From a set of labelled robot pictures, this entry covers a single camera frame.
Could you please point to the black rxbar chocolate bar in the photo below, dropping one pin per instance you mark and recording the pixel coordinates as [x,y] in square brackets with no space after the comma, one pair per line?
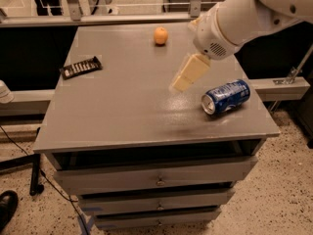
[80,68]

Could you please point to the grey drawer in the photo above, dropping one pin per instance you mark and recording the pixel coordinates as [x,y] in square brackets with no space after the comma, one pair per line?
[156,218]
[163,202]
[154,176]

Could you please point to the white cylindrical object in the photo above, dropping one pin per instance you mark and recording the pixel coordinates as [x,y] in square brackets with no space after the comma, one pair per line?
[6,95]

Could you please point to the bottom grey drawer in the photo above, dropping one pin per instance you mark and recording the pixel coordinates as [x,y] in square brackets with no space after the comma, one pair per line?
[156,218]

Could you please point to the grey drawer cabinet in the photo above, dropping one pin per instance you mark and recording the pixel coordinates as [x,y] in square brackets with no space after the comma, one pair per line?
[125,114]

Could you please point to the blue soda can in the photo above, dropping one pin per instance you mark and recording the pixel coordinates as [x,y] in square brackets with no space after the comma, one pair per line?
[225,97]

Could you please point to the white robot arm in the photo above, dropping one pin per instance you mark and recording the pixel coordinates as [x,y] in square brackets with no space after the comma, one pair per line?
[225,28]

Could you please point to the top grey drawer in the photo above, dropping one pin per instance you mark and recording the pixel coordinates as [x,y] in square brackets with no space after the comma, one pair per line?
[154,176]

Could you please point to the orange fruit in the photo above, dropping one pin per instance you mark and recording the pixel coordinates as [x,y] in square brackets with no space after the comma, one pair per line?
[160,35]

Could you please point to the grey metal railing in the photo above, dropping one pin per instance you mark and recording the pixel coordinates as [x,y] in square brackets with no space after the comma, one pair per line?
[75,17]

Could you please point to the black shoe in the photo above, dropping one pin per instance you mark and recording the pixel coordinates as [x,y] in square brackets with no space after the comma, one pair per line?
[8,206]

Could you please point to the middle grey drawer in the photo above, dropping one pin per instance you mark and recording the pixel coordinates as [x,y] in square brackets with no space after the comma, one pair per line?
[163,202]

